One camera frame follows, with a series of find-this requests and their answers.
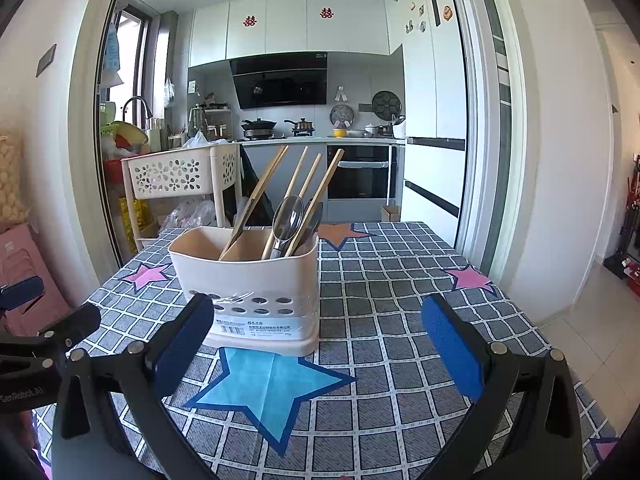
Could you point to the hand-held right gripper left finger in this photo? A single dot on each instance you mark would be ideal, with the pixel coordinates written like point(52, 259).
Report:
point(182, 345)

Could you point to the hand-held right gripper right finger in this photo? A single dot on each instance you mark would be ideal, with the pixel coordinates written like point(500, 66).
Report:
point(450, 350)

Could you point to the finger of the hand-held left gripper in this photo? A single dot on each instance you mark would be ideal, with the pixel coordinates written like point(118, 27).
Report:
point(70, 322)
point(20, 292)

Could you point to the cream plastic utensil holder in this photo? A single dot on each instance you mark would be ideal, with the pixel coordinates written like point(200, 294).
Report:
point(270, 280)

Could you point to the pink box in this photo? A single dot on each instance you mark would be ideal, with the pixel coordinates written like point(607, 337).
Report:
point(25, 260)

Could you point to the grey checked star tablecloth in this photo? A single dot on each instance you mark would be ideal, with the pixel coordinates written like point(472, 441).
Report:
point(400, 310)

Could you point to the bag of pale balls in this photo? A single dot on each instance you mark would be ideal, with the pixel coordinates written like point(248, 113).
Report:
point(10, 175)

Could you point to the yellow package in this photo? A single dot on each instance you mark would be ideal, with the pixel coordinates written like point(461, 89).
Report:
point(130, 220)

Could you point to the clear plastic bag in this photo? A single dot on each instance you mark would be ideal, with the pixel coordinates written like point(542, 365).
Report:
point(187, 217)

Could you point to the cardboard box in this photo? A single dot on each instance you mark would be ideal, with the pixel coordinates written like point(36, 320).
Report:
point(390, 214)

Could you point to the cream perforated trolley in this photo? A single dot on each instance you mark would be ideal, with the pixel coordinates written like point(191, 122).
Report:
point(165, 175)

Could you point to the grey base cabinet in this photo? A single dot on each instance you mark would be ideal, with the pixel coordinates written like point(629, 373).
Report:
point(350, 210)

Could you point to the dark cloth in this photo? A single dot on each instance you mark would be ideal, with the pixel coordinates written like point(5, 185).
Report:
point(247, 180)

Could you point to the green yellow dish basin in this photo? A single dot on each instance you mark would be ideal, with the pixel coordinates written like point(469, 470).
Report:
point(122, 135)

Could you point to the black built-in oven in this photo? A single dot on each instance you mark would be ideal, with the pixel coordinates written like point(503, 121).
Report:
point(360, 180)

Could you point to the red floor box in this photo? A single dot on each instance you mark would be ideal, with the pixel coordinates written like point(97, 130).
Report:
point(627, 270)

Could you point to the white plastic bag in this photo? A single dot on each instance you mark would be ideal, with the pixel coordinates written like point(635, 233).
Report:
point(197, 139)

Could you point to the dark curved faucet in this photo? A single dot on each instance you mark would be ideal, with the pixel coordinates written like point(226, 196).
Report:
point(135, 100)

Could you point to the countertop spice rack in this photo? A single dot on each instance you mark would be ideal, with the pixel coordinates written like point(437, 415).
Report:
point(210, 115)

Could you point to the black wok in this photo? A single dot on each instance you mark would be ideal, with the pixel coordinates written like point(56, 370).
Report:
point(258, 124)

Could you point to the steel cooking pot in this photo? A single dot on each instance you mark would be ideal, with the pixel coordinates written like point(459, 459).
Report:
point(302, 126)

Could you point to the blue printed hanging bag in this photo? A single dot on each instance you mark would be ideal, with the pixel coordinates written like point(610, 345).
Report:
point(112, 57)

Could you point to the dark round multi-cup pan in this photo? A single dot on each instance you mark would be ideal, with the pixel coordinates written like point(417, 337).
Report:
point(386, 103)

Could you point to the round metal steamer rack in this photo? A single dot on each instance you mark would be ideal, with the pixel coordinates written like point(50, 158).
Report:
point(341, 115)

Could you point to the white refrigerator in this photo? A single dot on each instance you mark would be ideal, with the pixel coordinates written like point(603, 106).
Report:
point(432, 85)

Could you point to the black range hood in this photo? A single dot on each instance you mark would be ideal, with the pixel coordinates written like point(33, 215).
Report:
point(280, 82)

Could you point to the red cabinet decal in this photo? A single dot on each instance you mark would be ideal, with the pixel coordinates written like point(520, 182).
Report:
point(326, 12)
point(248, 20)

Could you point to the white upper cabinets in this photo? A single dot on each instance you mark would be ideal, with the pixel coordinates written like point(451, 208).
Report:
point(280, 25)

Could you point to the grey sliding door frame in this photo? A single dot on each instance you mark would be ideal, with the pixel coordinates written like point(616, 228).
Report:
point(85, 135)

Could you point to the black red wall rack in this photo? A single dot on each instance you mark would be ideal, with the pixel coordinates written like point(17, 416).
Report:
point(631, 210)

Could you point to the grey wall switch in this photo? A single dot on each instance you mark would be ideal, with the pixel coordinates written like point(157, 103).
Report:
point(46, 60)

